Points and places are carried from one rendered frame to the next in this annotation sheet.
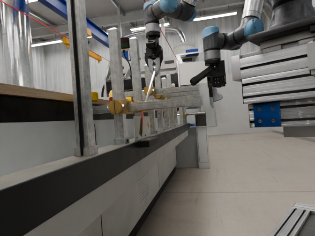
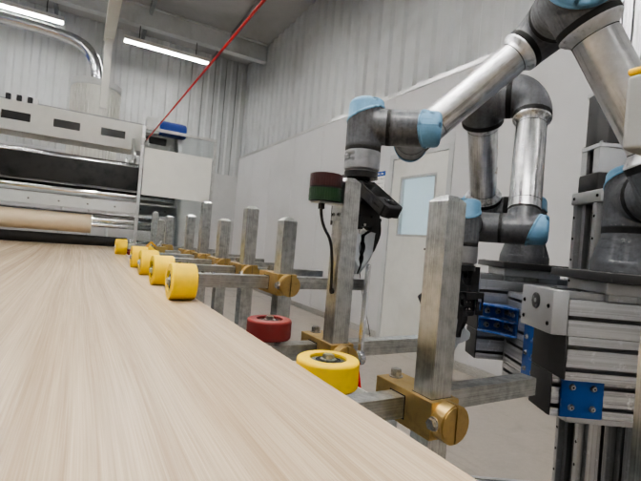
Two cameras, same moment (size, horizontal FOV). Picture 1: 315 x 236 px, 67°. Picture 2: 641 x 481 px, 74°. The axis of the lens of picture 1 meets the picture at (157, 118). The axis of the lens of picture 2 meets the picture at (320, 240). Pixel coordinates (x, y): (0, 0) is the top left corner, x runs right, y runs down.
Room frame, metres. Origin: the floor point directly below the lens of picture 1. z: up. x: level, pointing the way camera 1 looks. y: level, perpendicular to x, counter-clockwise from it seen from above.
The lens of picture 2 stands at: (0.56, 0.65, 1.05)
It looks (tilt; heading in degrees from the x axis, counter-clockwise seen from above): 0 degrees down; 318
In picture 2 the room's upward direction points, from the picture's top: 5 degrees clockwise
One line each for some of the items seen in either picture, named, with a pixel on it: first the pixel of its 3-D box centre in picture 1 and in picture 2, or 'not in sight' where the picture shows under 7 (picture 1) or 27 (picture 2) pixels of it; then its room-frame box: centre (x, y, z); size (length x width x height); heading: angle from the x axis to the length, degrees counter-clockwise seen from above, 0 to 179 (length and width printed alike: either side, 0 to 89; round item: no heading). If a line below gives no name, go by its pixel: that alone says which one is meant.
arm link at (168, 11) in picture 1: (167, 7); (413, 131); (1.11, -0.08, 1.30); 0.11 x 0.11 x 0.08; 38
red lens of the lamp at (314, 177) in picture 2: (124, 41); (326, 181); (1.13, 0.13, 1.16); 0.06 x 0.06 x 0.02
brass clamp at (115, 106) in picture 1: (121, 107); (418, 406); (0.90, 0.13, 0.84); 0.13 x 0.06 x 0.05; 168
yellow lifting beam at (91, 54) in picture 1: (84, 50); not in sight; (5.97, 1.70, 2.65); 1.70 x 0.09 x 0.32; 167
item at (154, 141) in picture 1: (150, 143); not in sight; (1.04, 0.04, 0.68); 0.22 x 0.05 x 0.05; 168
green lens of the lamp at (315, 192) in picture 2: (124, 47); (324, 195); (1.13, 0.13, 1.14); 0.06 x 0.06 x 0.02
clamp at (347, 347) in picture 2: (139, 107); (326, 351); (1.15, 0.08, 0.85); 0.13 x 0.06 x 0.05; 168
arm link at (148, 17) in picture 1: (152, 14); (366, 126); (1.18, -0.01, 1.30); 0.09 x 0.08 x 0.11; 38
